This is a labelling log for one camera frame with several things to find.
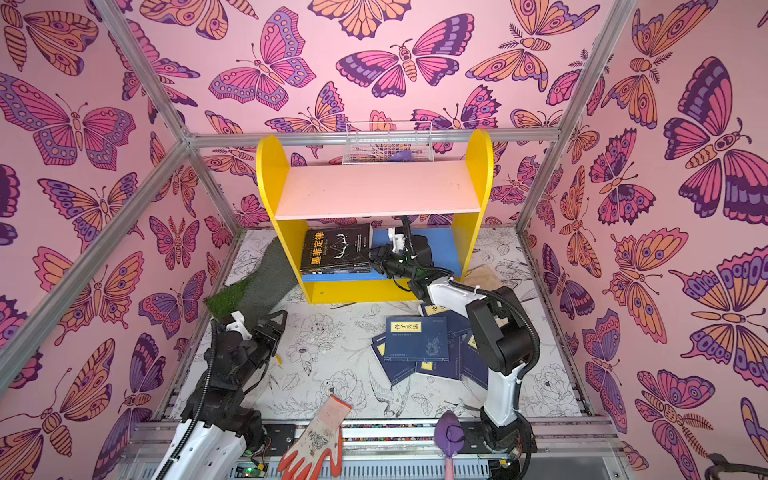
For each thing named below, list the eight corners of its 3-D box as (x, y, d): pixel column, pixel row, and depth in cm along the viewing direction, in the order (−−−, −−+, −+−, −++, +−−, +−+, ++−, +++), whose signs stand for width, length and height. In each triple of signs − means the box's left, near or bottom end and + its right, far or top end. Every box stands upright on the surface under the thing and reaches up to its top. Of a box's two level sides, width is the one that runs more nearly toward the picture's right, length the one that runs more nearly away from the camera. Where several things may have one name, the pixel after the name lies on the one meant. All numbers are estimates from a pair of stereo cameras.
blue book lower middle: (416, 380, 85) (416, 376, 82) (415, 363, 88) (415, 358, 85) (460, 380, 85) (462, 376, 82) (458, 362, 88) (460, 358, 85)
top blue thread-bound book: (384, 363, 87) (384, 357, 83) (385, 323, 95) (384, 316, 91) (448, 363, 87) (451, 357, 83) (444, 323, 95) (446, 316, 91)
